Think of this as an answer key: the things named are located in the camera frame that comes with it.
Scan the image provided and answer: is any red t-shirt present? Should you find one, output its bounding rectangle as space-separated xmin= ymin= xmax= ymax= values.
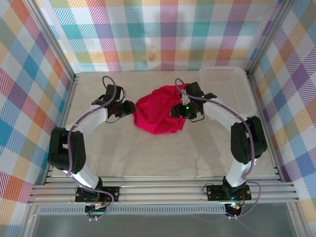
xmin=133 ymin=84 xmax=191 ymax=135

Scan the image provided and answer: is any white plastic slotted basket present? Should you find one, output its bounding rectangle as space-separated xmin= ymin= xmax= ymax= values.
xmin=199 ymin=66 xmax=255 ymax=119

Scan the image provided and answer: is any left green controller board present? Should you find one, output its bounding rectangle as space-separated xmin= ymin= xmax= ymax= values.
xmin=85 ymin=201 xmax=111 ymax=215

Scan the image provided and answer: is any right orange controller board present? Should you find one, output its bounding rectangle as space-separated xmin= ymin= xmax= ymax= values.
xmin=226 ymin=202 xmax=243 ymax=216

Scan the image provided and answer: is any grey metal sheet panel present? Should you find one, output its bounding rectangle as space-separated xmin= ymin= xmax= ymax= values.
xmin=32 ymin=213 xmax=297 ymax=237

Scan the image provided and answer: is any right gripper thin black cable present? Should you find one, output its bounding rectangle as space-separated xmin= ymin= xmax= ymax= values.
xmin=187 ymin=108 xmax=206 ymax=123

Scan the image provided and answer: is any gripper thin black cable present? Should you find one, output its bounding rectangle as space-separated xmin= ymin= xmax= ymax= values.
xmin=105 ymin=115 xmax=125 ymax=123
xmin=187 ymin=108 xmax=206 ymax=123

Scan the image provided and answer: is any left gripper thin black cable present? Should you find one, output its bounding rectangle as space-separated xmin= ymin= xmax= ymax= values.
xmin=105 ymin=115 xmax=125 ymax=123

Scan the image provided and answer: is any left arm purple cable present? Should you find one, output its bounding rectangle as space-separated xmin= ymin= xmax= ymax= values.
xmin=66 ymin=76 xmax=124 ymax=221

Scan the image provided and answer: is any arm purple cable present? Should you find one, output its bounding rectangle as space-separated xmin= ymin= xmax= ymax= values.
xmin=66 ymin=76 xmax=124 ymax=221
xmin=174 ymin=78 xmax=262 ymax=220

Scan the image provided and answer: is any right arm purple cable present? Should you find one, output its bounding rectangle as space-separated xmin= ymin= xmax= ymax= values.
xmin=174 ymin=78 xmax=262 ymax=220

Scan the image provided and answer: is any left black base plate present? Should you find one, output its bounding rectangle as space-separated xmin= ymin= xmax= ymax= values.
xmin=75 ymin=185 xmax=120 ymax=203

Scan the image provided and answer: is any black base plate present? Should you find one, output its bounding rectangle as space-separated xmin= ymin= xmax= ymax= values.
xmin=75 ymin=185 xmax=120 ymax=203
xmin=206 ymin=184 xmax=252 ymax=201

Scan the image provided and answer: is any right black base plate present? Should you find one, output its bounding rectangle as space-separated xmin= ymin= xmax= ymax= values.
xmin=206 ymin=184 xmax=252 ymax=201

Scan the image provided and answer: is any right aluminium side rail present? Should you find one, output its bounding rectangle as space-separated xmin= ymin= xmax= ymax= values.
xmin=246 ymin=71 xmax=284 ymax=183

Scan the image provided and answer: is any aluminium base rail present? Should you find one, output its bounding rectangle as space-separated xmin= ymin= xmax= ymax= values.
xmin=27 ymin=175 xmax=301 ymax=205

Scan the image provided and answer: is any left aluminium frame post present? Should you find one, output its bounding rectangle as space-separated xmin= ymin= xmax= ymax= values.
xmin=24 ymin=0 xmax=81 ymax=83

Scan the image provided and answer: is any aluminium frame post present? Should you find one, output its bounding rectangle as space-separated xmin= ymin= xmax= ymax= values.
xmin=24 ymin=0 xmax=81 ymax=83
xmin=245 ymin=0 xmax=296 ymax=76

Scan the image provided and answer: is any right aluminium frame post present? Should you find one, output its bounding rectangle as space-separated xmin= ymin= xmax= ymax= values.
xmin=245 ymin=0 xmax=296 ymax=76

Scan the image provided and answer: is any grey slotted cable duct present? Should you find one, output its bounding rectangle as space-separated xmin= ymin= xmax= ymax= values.
xmin=39 ymin=206 xmax=227 ymax=215

